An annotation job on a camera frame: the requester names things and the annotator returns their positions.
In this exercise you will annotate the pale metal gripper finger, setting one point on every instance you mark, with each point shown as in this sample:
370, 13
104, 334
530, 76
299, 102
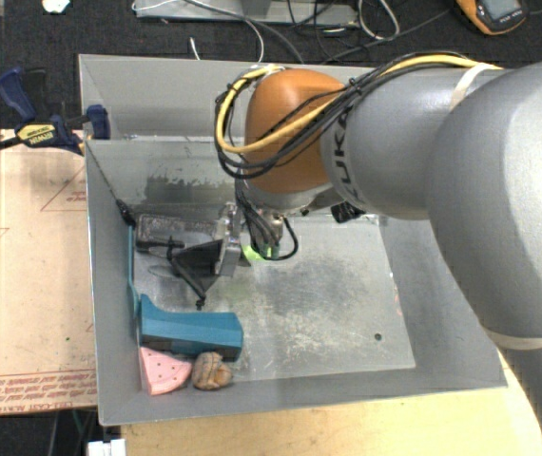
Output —
229, 223
230, 261

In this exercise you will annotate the black sunglasses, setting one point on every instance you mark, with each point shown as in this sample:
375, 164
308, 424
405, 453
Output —
199, 257

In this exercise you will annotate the dark grey flat block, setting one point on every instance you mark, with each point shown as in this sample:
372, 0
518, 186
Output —
166, 226

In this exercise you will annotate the teal plastic tool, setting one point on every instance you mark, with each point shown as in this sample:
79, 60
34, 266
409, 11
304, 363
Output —
190, 328

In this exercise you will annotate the grey metal bin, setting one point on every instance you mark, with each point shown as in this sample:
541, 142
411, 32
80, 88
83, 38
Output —
328, 302

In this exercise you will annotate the brown toy walnut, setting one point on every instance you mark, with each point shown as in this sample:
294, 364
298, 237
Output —
211, 372

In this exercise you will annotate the pink triangular sponge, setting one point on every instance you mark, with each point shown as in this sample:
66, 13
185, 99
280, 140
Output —
161, 371

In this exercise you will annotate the brown cardboard board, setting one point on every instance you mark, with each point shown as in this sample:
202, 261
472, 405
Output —
43, 278

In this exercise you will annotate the black cylinder on white bracket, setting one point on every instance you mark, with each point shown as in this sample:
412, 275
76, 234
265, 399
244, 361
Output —
347, 212

